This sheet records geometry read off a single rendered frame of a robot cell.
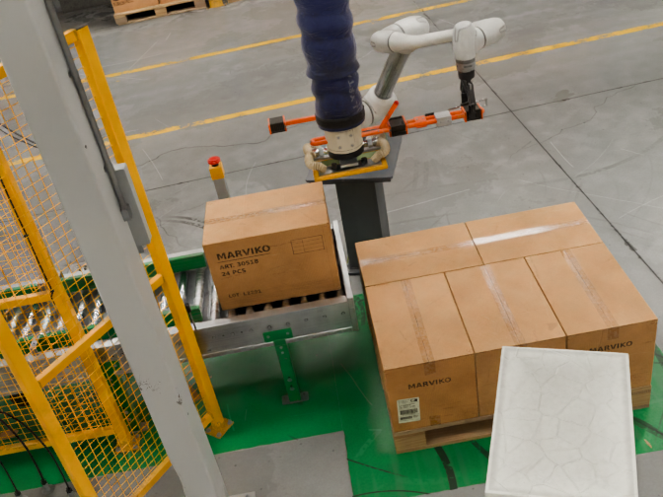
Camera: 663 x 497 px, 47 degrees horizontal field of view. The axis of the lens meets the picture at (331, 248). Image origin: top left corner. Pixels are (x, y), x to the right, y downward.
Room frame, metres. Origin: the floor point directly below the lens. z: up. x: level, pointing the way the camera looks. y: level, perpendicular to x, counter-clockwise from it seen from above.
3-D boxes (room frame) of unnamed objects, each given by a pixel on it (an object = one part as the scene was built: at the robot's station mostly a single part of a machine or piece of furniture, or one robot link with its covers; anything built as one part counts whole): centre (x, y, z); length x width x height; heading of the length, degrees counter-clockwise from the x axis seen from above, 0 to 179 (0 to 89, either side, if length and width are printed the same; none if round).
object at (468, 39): (3.22, -0.76, 1.61); 0.13 x 0.11 x 0.16; 122
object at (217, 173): (3.70, 0.53, 0.50); 0.07 x 0.07 x 1.00; 89
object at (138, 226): (2.29, 0.71, 1.62); 0.20 x 0.05 x 0.30; 89
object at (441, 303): (2.89, -0.72, 0.34); 1.20 x 1.00 x 0.40; 89
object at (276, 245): (3.21, 0.29, 0.75); 0.60 x 0.40 x 0.40; 89
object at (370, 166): (3.10, -0.15, 1.17); 0.34 x 0.10 x 0.05; 90
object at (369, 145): (3.19, -0.15, 1.21); 0.34 x 0.25 x 0.06; 90
